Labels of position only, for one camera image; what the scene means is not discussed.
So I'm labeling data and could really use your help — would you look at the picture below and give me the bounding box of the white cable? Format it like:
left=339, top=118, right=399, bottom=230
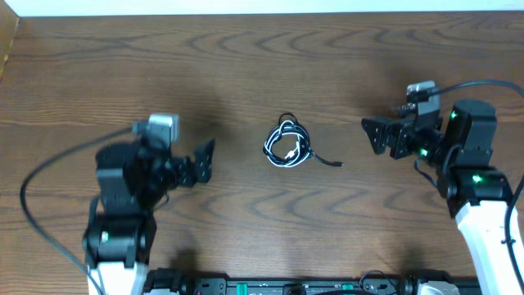
left=264, top=124, right=311, bottom=168

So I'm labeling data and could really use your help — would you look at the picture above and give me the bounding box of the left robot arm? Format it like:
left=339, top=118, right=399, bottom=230
left=83, top=138, right=215, bottom=294

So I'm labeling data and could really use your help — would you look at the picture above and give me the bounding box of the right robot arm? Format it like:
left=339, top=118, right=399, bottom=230
left=361, top=99, right=523, bottom=294

